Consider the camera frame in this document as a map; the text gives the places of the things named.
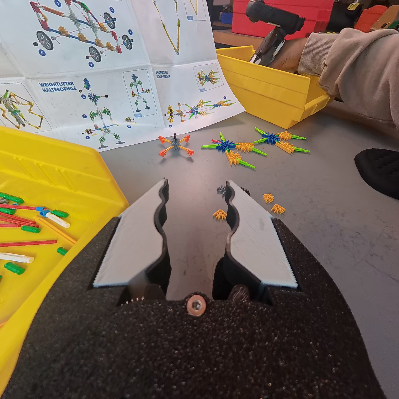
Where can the black padded cushion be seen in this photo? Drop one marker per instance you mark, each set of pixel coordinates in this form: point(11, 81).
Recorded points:
point(380, 171)

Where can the white building instruction sheet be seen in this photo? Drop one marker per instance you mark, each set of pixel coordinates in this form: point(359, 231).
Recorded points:
point(56, 109)

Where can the grey snowflake connector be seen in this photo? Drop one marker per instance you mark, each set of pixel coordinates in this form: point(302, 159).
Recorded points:
point(220, 189)

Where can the black snowflake connector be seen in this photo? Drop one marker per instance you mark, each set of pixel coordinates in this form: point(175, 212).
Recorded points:
point(247, 191)

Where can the blue green assembly with red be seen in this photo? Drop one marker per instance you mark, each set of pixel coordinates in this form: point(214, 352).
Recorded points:
point(226, 145)

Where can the blue green yellow assembly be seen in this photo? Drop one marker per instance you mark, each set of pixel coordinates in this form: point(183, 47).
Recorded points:
point(270, 138)

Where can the yellow plastic bin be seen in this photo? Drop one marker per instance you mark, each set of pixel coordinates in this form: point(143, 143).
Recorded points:
point(265, 93)
point(46, 162)

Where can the wooden shelf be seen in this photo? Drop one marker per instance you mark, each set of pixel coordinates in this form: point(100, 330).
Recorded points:
point(230, 39)

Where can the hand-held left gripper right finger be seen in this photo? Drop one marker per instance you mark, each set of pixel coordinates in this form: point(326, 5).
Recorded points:
point(258, 246)

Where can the orange storage bin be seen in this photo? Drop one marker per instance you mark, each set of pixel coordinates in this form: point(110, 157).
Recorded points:
point(367, 18)

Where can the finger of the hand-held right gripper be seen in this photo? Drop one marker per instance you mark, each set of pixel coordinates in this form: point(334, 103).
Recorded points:
point(269, 48)

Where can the pile of green red pieces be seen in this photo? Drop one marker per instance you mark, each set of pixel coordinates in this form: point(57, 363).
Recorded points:
point(18, 258)

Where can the cardboard box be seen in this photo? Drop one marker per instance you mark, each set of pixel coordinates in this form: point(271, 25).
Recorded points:
point(391, 18)

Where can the orange grey cross assembly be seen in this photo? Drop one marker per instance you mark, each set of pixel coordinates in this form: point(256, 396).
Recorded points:
point(176, 145)

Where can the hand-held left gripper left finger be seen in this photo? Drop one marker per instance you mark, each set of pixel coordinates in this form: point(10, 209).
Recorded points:
point(131, 246)

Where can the orange fan connector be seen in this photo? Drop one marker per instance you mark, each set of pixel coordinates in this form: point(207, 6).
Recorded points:
point(219, 214)
point(268, 198)
point(278, 208)

